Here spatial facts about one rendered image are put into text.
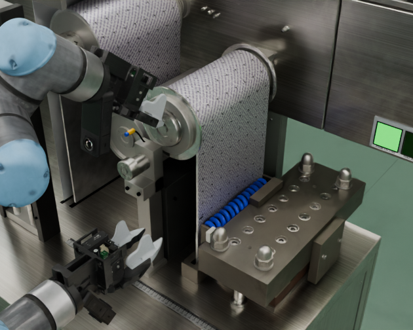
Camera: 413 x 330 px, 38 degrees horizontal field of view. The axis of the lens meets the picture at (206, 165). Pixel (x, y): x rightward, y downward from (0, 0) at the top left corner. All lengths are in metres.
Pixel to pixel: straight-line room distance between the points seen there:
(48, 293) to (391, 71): 0.74
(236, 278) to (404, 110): 0.46
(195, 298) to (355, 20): 0.63
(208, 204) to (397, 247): 1.72
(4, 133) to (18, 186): 0.07
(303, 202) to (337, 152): 2.10
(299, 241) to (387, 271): 1.53
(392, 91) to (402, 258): 1.64
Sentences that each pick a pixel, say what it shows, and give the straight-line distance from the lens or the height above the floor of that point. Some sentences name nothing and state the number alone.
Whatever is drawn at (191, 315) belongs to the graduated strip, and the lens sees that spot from 1.24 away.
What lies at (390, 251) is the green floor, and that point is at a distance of 2.82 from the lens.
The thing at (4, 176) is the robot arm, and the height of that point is 1.42.
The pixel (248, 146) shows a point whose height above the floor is 1.14.
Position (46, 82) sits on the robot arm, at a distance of 0.84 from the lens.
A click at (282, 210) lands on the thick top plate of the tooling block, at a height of 1.03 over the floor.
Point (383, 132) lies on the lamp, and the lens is 1.27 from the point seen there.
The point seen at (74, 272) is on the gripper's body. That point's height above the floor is 1.16.
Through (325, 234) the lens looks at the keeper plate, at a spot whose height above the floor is 1.02.
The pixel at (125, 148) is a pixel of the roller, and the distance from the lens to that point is 1.26.
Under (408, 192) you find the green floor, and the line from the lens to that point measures 3.20.
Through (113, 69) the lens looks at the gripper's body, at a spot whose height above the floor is 1.42.
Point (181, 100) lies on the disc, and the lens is 1.08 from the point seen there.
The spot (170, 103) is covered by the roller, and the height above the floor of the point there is 1.30.
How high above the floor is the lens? 1.83
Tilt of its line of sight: 35 degrees down
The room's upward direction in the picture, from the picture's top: 1 degrees clockwise
